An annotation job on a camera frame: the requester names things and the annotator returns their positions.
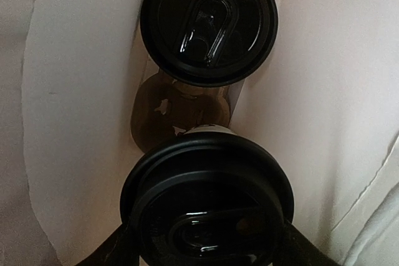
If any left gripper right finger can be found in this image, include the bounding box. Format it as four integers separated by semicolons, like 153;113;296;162
274;219;339;266

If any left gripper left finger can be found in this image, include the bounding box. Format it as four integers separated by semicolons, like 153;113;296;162
76;221;140;266

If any black plastic cup lid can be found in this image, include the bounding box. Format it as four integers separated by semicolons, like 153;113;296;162
120;132;294;265

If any brown cardboard cup carrier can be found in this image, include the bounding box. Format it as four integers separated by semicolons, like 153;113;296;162
130;71;231;153

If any brown paper bag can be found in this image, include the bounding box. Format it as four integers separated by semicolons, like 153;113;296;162
1;0;398;265

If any white paper coffee cup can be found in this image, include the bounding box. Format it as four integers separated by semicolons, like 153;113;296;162
185;124;234;135

